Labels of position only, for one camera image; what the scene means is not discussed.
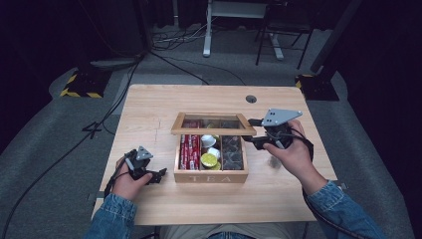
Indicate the person's lap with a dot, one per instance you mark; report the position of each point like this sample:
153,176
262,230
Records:
229,229

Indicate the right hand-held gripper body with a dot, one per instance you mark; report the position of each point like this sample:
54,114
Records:
280,132

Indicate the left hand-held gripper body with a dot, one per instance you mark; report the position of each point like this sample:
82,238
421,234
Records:
137,166

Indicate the bundle of red stick packets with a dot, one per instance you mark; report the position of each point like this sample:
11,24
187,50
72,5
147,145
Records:
190,152

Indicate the black chair frame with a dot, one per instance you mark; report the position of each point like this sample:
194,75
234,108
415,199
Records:
288,30

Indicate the pile of dark tea packets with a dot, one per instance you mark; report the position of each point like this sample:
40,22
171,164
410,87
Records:
232,152

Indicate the green lid capsule cup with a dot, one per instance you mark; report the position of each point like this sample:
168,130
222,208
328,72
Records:
209,160

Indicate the hazard striped stand base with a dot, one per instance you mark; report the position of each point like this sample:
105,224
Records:
320,88
86,83

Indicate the black slanted beam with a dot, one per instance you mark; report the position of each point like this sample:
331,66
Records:
335,33

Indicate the small white capsule cup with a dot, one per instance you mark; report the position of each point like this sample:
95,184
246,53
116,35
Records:
214,152

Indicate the wooden tea box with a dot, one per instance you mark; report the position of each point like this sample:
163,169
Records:
212,177

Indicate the white desk frame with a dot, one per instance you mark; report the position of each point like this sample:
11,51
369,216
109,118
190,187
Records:
207,33

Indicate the person's left hand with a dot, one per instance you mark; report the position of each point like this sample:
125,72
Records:
127,187

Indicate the black stand column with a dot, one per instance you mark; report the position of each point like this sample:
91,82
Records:
142,26

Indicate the person's right hand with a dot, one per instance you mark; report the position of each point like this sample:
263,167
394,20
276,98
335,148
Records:
298,159

